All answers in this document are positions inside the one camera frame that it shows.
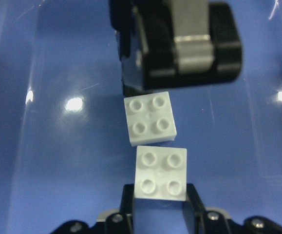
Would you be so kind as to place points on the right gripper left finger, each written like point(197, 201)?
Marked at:
point(120, 220)

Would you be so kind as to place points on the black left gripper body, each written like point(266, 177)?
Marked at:
point(175, 43)

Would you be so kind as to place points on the white block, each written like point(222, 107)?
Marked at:
point(150, 118)
point(160, 173)

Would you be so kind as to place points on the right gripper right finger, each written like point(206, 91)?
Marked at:
point(200, 219)

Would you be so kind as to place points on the blue plastic tray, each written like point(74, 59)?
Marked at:
point(64, 146)

